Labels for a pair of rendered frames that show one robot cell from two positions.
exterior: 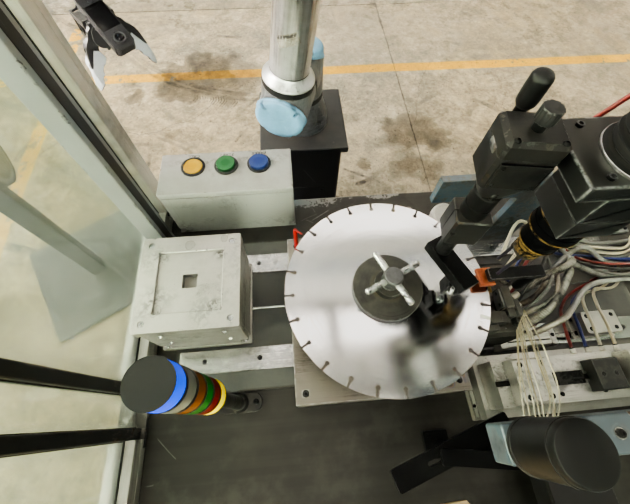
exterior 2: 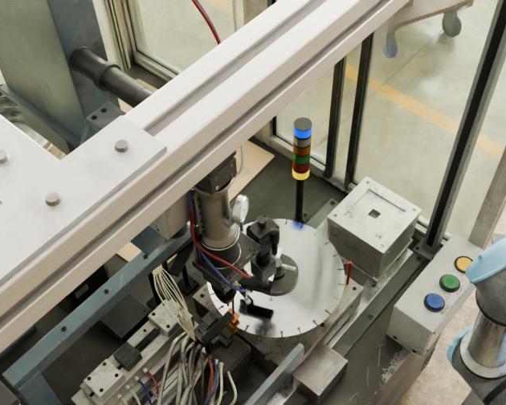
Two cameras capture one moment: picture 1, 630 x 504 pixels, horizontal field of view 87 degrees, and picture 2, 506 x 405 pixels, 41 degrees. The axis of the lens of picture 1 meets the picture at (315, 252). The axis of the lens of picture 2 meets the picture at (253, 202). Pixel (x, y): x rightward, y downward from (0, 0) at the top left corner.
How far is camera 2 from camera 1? 1.38 m
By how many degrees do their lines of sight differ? 60
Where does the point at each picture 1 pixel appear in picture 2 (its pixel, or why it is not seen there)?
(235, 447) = (280, 207)
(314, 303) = (301, 239)
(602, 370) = (132, 351)
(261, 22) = not seen: outside the picture
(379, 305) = not seen: hidden behind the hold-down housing
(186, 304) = (361, 205)
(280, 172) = (414, 308)
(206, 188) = (437, 259)
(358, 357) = not seen: hidden behind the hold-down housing
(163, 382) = (299, 126)
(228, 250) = (376, 239)
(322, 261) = (319, 259)
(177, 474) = (293, 182)
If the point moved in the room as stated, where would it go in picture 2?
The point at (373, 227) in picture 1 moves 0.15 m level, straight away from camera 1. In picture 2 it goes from (313, 300) to (344, 355)
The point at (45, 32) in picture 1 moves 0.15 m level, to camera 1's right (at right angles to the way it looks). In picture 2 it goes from (503, 159) to (462, 196)
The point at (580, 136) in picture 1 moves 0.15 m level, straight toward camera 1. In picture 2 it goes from (246, 243) to (250, 184)
